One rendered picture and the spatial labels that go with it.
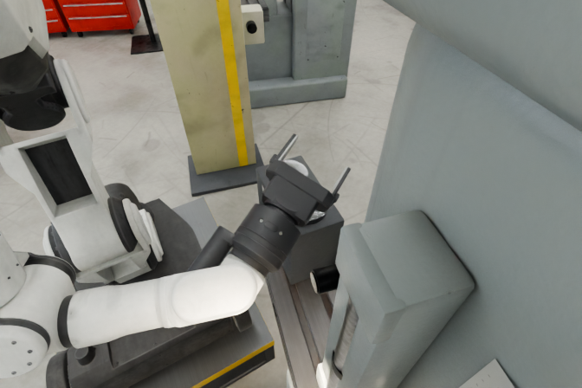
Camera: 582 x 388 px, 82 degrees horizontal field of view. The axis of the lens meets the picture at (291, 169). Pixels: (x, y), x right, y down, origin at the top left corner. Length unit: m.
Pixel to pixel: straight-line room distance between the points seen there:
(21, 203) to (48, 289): 2.27
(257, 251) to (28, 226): 2.23
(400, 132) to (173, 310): 0.39
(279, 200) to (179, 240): 0.91
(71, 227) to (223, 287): 0.48
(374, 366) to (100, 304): 0.40
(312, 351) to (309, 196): 0.38
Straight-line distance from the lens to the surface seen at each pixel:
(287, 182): 0.53
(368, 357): 0.18
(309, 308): 0.81
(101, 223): 0.86
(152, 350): 1.21
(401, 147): 0.17
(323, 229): 0.69
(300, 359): 0.77
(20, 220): 2.69
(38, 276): 0.55
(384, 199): 0.20
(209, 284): 0.48
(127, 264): 1.18
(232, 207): 2.21
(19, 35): 0.56
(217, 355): 1.35
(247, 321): 1.24
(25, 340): 0.51
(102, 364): 1.22
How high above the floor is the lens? 1.67
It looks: 44 degrees down
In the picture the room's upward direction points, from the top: straight up
